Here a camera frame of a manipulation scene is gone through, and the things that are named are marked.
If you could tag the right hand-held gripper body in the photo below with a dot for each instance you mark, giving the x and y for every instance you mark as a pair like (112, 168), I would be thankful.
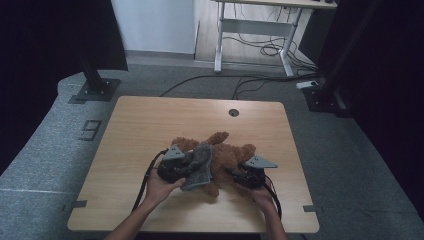
(255, 176)

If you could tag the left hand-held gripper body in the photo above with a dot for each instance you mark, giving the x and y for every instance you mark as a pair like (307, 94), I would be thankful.
(171, 168)

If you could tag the brown teddy bear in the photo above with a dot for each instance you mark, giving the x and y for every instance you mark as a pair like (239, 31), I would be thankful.
(230, 156)

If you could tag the person's right hand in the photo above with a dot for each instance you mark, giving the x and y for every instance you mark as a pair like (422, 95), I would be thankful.
(265, 200)

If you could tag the person's left hand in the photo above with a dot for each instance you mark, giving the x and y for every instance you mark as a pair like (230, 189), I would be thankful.
(158, 191)

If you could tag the grey tape strip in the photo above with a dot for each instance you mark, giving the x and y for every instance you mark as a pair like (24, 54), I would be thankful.
(78, 204)
(311, 208)

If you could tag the grey square tape mark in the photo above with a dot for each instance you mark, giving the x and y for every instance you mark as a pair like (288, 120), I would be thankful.
(90, 130)

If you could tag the tall black metal stand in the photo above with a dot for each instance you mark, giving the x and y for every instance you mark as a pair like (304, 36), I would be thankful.
(320, 98)

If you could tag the white power strip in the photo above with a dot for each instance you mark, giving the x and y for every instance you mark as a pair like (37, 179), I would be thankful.
(306, 84)

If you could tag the white metal desk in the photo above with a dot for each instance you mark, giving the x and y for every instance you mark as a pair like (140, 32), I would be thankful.
(256, 27)

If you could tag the dark curtain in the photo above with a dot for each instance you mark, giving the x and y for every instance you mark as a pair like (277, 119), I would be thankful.
(40, 66)
(393, 100)

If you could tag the black stand with base plate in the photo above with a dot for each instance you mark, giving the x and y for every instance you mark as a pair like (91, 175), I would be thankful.
(96, 87)

